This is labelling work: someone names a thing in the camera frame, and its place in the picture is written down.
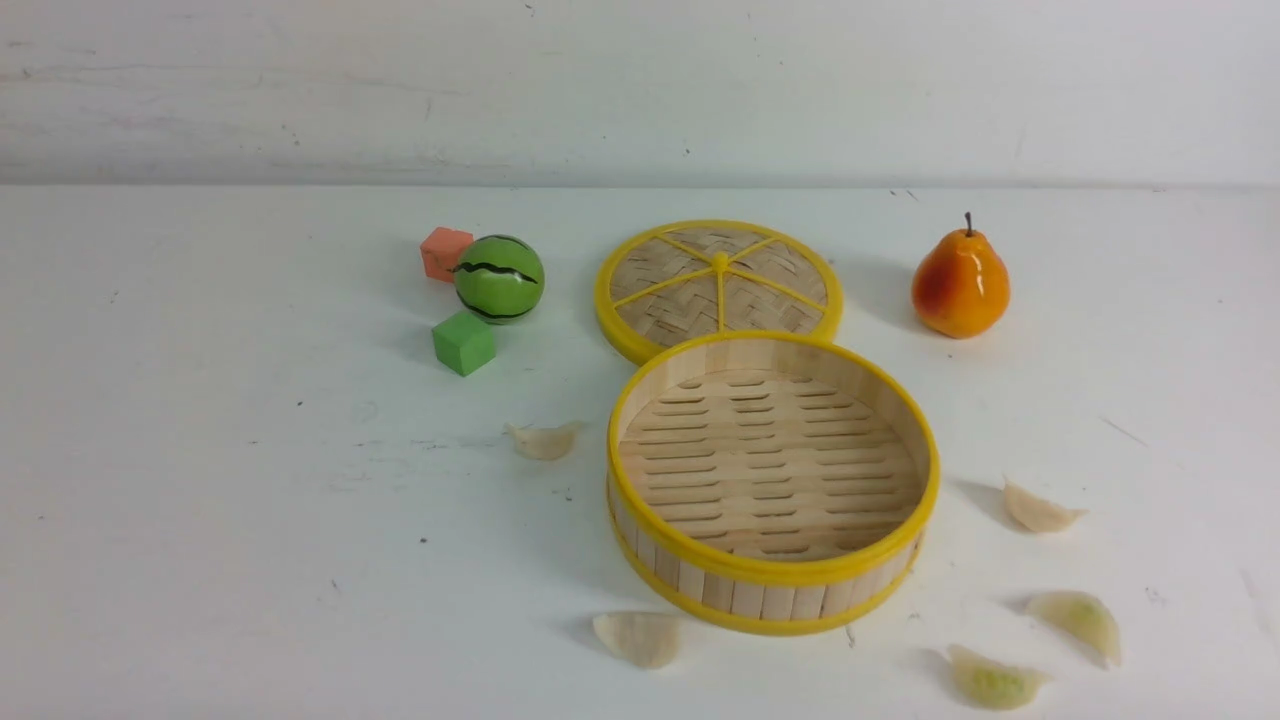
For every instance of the orange toy pear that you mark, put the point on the orange toy pear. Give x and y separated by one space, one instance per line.
962 287

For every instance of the green toy watermelon ball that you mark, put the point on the green toy watermelon ball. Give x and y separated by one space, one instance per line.
499 278

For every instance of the green-tinted dumpling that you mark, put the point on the green-tinted dumpling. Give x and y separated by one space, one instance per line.
992 685
1084 617

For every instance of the white dumpling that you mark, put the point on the white dumpling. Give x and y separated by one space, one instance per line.
649 640
1035 513
545 444

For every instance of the green foam cube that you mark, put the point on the green foam cube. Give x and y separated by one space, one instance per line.
463 342

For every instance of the woven bamboo steamer lid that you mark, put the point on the woven bamboo steamer lid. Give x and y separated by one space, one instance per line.
685 280

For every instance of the bamboo steamer tray yellow rim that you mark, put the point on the bamboo steamer tray yellow rim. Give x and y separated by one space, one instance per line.
770 483

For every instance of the orange foam cube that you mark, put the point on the orange foam cube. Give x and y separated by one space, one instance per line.
441 252

